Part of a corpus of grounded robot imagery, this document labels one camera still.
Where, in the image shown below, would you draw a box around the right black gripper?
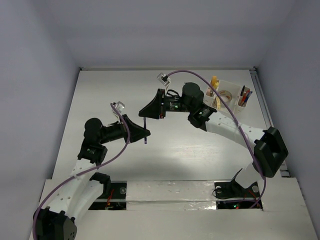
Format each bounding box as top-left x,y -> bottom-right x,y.
138,89 -> 193,120

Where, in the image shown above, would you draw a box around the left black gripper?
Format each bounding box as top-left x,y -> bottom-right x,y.
98,114 -> 150,144

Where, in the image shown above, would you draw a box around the purple pen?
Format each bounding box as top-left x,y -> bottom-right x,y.
143,117 -> 148,145

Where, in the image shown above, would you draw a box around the beige masking tape roll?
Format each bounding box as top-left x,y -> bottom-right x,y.
214,97 -> 221,110

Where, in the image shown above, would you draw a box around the yellow highlighter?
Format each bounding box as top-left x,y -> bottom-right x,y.
210,76 -> 218,87

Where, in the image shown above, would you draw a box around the red pen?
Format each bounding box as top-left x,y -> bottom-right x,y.
239,90 -> 251,106

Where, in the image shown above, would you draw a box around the black scissors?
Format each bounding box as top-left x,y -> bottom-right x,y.
240,85 -> 246,96

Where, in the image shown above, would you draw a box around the blue pen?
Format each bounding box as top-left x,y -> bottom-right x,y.
243,91 -> 253,103

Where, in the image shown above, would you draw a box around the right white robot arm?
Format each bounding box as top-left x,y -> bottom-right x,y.
138,82 -> 289,196

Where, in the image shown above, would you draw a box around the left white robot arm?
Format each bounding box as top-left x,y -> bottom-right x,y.
32,114 -> 151,240

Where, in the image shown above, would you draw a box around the white desk organizer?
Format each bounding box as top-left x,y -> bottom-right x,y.
203,76 -> 253,114

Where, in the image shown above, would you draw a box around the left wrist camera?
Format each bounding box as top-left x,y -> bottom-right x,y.
110,101 -> 125,119

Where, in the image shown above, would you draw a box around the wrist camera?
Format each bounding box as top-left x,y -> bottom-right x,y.
157,72 -> 171,91
110,101 -> 125,119

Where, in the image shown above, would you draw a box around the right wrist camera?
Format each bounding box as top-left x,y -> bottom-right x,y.
157,72 -> 171,91

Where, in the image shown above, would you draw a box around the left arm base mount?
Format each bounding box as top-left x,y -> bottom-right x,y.
89,181 -> 127,211

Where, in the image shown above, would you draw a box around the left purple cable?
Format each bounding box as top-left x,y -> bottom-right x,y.
32,102 -> 131,238

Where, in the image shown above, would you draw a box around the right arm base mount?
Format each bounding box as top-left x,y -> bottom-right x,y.
212,181 -> 263,210

